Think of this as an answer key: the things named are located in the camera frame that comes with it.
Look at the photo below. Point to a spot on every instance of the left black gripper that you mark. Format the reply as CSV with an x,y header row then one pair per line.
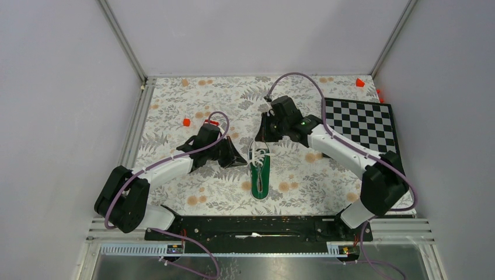
x,y
233,157

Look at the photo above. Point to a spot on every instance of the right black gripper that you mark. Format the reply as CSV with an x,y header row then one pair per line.
x,y
264,135

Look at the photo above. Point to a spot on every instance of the white shoelace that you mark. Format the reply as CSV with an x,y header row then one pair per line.
x,y
258,152

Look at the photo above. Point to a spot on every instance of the green white sneaker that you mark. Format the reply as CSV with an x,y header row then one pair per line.
x,y
260,177

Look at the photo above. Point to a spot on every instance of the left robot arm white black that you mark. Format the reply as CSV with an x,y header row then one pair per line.
x,y
123,201

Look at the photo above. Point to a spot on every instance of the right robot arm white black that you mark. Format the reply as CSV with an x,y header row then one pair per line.
x,y
383,182

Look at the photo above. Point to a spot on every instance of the red white brick block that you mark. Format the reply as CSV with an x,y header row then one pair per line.
x,y
211,123

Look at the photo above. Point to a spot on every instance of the small red cube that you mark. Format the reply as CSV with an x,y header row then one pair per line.
x,y
186,122

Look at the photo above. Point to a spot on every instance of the floral patterned table mat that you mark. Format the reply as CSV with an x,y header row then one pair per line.
x,y
302,180

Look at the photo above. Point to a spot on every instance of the red block far corner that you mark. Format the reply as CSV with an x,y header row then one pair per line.
x,y
359,83

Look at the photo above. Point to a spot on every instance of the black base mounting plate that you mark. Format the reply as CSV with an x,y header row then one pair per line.
x,y
260,234

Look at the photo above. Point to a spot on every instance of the black white checkerboard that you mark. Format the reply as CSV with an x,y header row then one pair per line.
x,y
372,125

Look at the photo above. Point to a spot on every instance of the red block at wall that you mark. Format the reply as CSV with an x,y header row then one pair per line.
x,y
381,99

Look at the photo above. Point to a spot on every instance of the right aluminium corner post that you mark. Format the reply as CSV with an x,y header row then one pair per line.
x,y
404,16

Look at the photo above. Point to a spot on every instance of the aluminium corner post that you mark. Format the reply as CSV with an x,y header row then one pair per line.
x,y
122,40
404,16

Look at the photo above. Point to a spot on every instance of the aluminium frame rail front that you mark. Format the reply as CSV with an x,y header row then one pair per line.
x,y
394,232

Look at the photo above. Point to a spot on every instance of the left aluminium corner post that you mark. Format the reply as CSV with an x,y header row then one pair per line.
x,y
122,40

